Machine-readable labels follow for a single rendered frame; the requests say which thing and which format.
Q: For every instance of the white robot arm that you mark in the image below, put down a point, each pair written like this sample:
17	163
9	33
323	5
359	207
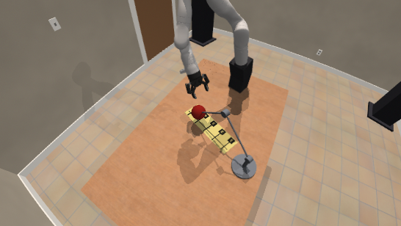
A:
224	9

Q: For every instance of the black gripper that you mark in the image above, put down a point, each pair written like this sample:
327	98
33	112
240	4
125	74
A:
195	80

